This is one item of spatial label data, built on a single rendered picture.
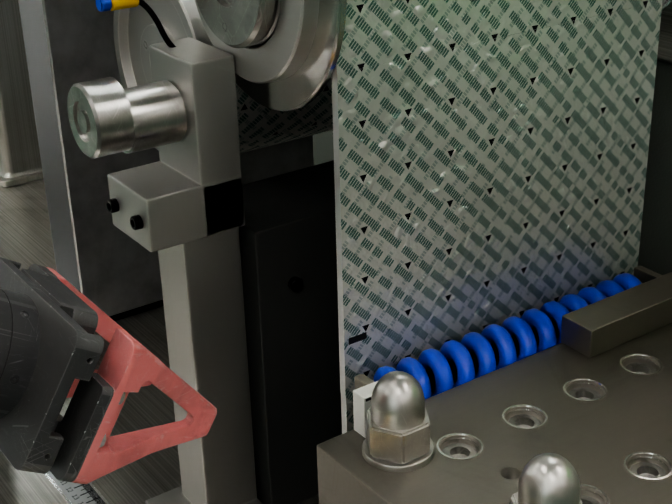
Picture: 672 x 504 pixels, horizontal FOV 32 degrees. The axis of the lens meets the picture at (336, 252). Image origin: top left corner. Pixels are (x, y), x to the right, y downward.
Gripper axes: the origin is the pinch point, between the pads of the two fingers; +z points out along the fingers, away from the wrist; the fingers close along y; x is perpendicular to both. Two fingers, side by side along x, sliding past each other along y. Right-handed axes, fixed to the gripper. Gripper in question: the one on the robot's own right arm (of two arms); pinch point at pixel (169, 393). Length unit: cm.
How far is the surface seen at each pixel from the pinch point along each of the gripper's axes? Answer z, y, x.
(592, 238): 24.7, 0.5, 16.0
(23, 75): 20, -75, 8
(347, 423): 11.9, 0.4, 0.7
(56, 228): 12.8, -41.1, -1.3
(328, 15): -1.0, 0.6, 20.1
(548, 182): 18.6, 0.5, 17.8
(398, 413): 7.0, 8.2, 4.2
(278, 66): -0.2, -2.6, 17.0
